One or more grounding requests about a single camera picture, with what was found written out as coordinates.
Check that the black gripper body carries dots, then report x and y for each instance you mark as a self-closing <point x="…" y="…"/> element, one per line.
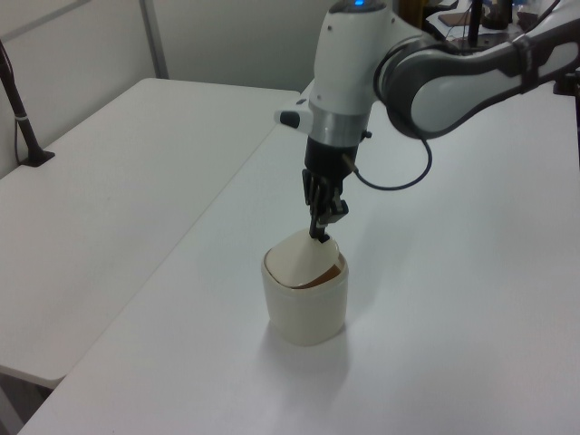
<point x="328" y="158"/>

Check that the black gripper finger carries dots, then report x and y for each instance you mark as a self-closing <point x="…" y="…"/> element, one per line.
<point x="339" y="210"/>
<point x="313" y="190"/>

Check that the cream trash bin lid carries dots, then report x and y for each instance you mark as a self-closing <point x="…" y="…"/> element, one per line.
<point x="294" y="263"/>

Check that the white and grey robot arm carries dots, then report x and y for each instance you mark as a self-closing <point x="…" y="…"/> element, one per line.
<point x="349" y="59"/>

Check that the cream plastic trash bin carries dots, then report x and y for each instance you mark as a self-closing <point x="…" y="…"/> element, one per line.
<point x="308" y="312"/>

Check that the white side table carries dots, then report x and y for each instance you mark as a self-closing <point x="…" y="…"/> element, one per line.
<point x="113" y="190"/>

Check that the thin black vertical pole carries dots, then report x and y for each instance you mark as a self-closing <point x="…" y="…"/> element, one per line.
<point x="476" y="20"/>

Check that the grey partition frame post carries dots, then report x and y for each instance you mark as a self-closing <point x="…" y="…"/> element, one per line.
<point x="154" y="38"/>

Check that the black camera stand clamp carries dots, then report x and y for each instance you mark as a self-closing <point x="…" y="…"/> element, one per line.
<point x="567" y="84"/>

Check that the black camera stand with pole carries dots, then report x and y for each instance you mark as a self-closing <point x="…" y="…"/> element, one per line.
<point x="20" y="109"/>

